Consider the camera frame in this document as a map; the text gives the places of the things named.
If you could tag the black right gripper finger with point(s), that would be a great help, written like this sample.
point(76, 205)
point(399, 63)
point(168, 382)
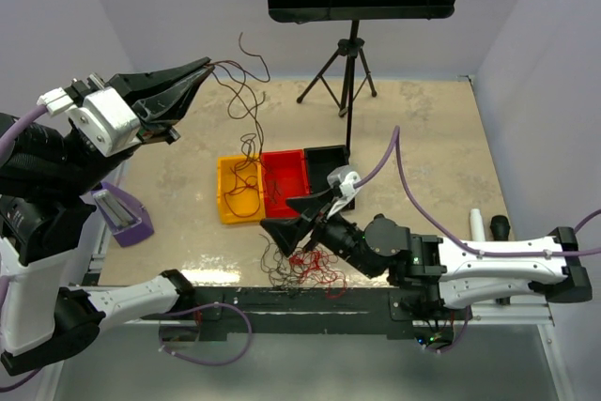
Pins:
point(311, 205)
point(286, 233)

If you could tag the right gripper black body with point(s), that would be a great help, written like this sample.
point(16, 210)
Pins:
point(326, 231)

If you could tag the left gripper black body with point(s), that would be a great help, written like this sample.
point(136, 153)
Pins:
point(149, 131)

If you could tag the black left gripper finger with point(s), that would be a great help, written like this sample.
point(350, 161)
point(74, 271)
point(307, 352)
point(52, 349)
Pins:
point(171, 104)
point(136, 86)

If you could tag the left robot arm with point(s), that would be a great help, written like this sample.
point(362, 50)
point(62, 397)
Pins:
point(50, 159)

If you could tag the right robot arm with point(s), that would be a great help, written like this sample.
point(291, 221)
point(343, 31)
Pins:
point(438, 273)

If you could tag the red plastic bin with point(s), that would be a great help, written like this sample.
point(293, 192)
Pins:
point(284, 176)

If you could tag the black plastic bin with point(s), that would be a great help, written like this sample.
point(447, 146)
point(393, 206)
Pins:
point(320, 162)

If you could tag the yellow plastic bin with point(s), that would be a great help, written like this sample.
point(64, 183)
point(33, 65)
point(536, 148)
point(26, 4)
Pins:
point(240, 190)

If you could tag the purple holder block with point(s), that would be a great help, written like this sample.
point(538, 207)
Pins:
point(126, 217)

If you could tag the white cylinder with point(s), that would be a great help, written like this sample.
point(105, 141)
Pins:
point(477, 227)

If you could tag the black cylinder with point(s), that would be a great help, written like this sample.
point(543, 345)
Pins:
point(500, 228)

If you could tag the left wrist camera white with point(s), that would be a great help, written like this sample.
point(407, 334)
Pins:
point(97, 111)

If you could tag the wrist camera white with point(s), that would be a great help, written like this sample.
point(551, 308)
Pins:
point(97, 111)
point(342, 181)

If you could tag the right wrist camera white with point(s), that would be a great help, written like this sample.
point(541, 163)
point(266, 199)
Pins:
point(342, 181)

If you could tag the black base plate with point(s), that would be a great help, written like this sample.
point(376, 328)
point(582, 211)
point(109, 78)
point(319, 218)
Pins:
point(359, 311)

